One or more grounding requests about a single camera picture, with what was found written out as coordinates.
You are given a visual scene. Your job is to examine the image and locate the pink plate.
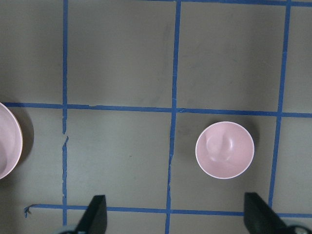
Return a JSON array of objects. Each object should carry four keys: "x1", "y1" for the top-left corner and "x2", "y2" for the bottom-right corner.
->
[{"x1": 0, "y1": 103, "x2": 23, "y2": 179}]

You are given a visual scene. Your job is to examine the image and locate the small pink bowl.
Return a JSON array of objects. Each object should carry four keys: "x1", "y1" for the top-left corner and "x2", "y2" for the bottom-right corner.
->
[{"x1": 195, "y1": 121, "x2": 255, "y2": 179}]

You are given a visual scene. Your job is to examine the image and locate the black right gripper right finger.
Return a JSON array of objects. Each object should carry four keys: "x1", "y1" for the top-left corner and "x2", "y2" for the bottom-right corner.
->
[{"x1": 244, "y1": 193, "x2": 293, "y2": 234}]

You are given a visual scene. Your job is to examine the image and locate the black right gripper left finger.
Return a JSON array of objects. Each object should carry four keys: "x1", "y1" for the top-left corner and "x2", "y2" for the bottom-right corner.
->
[{"x1": 74, "y1": 195, "x2": 107, "y2": 234}]

